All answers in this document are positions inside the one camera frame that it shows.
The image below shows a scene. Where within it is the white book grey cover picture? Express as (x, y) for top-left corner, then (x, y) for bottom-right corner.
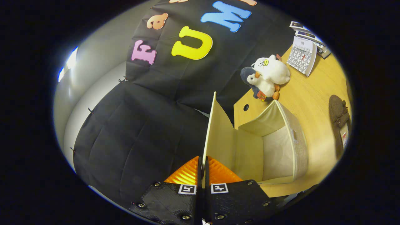
(289, 21), (309, 31)

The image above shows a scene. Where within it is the white duck plush toy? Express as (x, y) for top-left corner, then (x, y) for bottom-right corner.
(252, 54), (291, 85)

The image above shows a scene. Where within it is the black backdrop cloth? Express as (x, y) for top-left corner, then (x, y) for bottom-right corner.
(72, 0), (297, 208)

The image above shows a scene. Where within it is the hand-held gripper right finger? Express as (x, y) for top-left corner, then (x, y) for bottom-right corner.
(204, 155), (278, 225)

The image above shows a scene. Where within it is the large ceiling light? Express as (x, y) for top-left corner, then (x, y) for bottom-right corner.
(58, 46), (79, 83)

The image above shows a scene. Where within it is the white book blue cover picture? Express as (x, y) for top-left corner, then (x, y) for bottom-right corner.
(295, 30), (325, 46)

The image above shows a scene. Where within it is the patterned cover book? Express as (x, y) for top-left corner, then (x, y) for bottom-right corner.
(287, 36), (318, 77)

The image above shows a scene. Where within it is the grey white penguin plush toy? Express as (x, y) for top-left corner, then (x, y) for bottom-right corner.
(240, 67), (281, 101)

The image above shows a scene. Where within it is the cream fabric storage box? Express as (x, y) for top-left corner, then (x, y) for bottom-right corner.
(202, 92), (309, 188)

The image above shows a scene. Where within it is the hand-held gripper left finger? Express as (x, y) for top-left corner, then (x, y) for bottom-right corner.
(129, 156), (203, 225)

